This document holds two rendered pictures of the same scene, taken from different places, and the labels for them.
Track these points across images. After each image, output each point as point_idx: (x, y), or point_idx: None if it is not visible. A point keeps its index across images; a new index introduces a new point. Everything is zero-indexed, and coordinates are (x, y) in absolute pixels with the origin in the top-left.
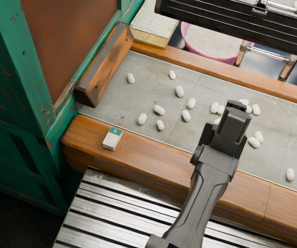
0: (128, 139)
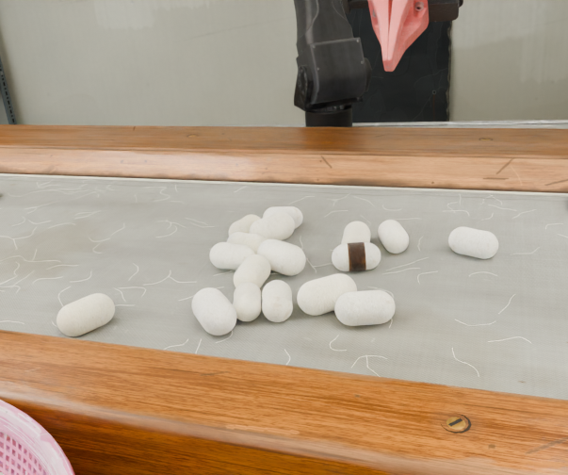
0: None
